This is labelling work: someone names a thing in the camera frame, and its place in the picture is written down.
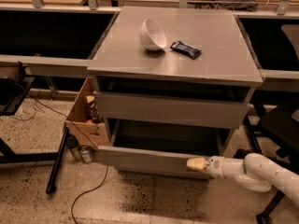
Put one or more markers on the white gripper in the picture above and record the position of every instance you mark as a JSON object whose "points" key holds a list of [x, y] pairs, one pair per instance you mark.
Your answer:
{"points": [[214, 165]]}

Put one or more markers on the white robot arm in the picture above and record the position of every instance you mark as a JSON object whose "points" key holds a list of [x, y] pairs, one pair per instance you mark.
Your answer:
{"points": [[255, 172]]}

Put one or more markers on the grey top drawer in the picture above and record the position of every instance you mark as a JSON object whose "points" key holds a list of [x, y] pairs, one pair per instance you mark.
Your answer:
{"points": [[173, 110]]}

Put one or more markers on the grey drawer cabinet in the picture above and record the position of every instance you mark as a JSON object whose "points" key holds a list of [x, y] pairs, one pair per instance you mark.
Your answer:
{"points": [[198, 91]]}

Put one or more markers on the black office chair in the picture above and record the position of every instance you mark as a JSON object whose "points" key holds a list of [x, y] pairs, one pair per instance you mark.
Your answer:
{"points": [[281, 124]]}

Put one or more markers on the cardboard box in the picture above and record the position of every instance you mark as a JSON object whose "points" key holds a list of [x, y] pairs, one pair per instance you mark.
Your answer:
{"points": [[81, 125]]}

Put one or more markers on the dark blue snack packet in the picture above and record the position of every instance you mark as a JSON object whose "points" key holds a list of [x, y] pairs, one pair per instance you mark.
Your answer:
{"points": [[185, 49]]}

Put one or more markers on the silver metal can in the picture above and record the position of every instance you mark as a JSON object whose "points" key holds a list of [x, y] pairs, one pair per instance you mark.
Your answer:
{"points": [[86, 154]]}

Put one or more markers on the brown bottle in box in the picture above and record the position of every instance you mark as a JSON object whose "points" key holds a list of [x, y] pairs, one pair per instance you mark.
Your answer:
{"points": [[92, 109]]}

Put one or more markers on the dark spray bottle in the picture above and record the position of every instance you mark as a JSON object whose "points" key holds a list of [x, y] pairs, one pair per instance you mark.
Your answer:
{"points": [[73, 146]]}

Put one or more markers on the white ceramic bowl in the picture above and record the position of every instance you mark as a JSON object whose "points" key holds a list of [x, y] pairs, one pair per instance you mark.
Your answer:
{"points": [[152, 36]]}

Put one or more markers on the grey metal rail frame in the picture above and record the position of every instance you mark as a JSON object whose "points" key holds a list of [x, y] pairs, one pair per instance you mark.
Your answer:
{"points": [[46, 66]]}

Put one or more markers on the black table leg frame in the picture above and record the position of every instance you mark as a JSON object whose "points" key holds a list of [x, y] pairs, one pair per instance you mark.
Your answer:
{"points": [[9, 156]]}

